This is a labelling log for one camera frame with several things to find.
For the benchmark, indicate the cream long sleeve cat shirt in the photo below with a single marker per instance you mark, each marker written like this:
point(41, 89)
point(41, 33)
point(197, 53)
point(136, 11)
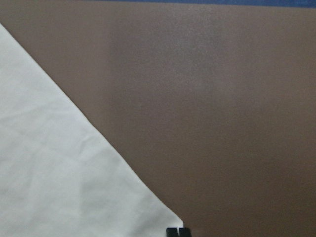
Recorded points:
point(59, 176)

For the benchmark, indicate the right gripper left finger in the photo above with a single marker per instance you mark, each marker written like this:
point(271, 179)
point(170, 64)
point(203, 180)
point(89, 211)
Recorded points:
point(171, 232)

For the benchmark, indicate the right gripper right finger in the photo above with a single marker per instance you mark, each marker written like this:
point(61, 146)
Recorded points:
point(184, 232)

